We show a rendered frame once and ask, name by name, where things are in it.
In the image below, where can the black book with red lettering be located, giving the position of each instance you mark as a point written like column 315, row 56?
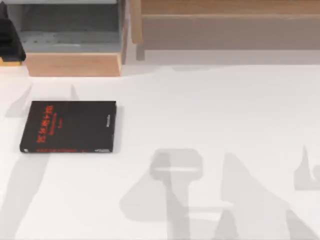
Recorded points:
column 72, row 127

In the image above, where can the black angular object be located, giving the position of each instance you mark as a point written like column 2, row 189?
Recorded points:
column 10, row 42

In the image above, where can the pale wooden drawer front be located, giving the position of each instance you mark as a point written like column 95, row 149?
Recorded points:
column 72, row 64

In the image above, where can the wooden open shelf unit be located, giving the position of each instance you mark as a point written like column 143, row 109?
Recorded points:
column 225, row 30

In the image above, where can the grey pierced drawer inside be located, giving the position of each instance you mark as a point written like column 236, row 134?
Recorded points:
column 70, row 37

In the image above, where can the flat yellow square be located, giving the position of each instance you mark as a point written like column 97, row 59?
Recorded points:
column 10, row 63

